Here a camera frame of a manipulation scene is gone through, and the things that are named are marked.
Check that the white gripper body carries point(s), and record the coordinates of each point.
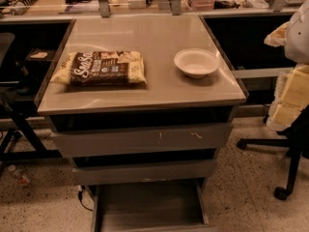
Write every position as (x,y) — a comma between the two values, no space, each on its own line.
(297,39)

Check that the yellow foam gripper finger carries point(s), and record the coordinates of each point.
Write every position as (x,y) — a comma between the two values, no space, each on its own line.
(277,37)

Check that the grey bottom drawer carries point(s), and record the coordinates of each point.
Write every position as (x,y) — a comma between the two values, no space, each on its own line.
(171,206)

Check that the grey drawer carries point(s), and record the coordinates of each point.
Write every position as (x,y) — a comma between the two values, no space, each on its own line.
(149,172)
(171,206)
(94,143)

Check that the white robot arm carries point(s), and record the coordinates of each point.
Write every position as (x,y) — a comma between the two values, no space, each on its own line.
(296,46)

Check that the grey middle drawer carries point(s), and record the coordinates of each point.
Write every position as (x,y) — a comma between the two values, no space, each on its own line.
(149,172)

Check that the grey drawer cabinet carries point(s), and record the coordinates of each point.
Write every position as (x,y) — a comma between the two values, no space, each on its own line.
(167,98)

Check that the grey top drawer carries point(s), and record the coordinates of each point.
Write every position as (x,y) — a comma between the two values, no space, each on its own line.
(94,143)

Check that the black office chair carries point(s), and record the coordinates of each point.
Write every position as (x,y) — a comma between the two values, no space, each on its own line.
(297,140)

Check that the white paper bowl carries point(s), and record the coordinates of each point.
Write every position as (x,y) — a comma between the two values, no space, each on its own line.
(196,63)

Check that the brown yellow snack bag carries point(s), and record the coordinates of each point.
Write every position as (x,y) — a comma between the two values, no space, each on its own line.
(101,68)

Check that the black coiled spring tool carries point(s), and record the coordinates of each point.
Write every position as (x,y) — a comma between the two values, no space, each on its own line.
(21,6)

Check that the plastic bottle on floor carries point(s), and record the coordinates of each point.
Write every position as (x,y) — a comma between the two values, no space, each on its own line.
(19,175)

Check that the black desk frame left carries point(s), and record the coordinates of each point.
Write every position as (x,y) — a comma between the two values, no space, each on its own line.
(23,87)

